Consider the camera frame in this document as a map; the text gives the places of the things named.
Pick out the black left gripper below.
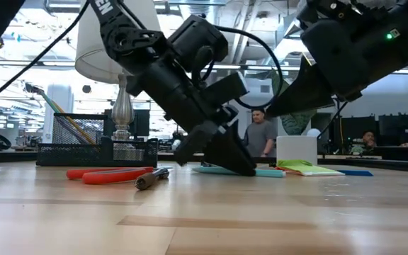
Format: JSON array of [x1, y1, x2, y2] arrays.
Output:
[[127, 63, 257, 177]]

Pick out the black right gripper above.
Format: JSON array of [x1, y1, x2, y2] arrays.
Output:
[[266, 19, 371, 118]]

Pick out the teal pen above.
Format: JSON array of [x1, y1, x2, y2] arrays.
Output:
[[191, 165, 286, 179]]

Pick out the green orange sticky notes pad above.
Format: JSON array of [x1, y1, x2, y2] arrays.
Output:
[[275, 159, 346, 177]]

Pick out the blue eraser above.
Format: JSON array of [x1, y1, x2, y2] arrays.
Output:
[[336, 169, 374, 177]]

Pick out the red handled scissors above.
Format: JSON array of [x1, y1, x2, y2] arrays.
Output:
[[65, 166, 171, 191]]

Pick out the teal pencil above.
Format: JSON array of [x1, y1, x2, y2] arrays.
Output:
[[33, 88, 84, 145]]

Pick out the black mesh desk organizer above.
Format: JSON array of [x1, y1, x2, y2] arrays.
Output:
[[36, 112, 159, 168]]

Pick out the standing person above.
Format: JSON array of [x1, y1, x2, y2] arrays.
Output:
[[242, 108, 278, 159]]

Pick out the black computer monitor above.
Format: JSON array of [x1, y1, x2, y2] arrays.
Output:
[[378, 113, 408, 147], [338, 115, 377, 147]]

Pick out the white round plant pot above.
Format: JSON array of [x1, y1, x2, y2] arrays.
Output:
[[276, 135, 318, 166]]

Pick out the seated person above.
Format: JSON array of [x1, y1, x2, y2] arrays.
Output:
[[348, 130, 378, 155]]

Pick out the silver lamp base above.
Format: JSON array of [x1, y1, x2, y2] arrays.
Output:
[[110, 72, 135, 142]]

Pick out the white lamp shade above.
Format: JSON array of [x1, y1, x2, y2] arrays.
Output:
[[74, 0, 162, 85]]

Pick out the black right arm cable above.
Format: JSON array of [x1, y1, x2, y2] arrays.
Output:
[[319, 101, 349, 137]]

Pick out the black left wrist camera cable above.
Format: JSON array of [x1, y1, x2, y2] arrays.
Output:
[[189, 24, 285, 110]]

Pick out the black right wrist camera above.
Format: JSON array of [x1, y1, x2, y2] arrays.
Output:
[[297, 0, 364, 24]]

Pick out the black aluminium table frame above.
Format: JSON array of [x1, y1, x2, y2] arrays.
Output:
[[0, 150, 408, 174]]

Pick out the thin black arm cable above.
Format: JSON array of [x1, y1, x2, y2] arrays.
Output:
[[0, 0, 91, 111]]

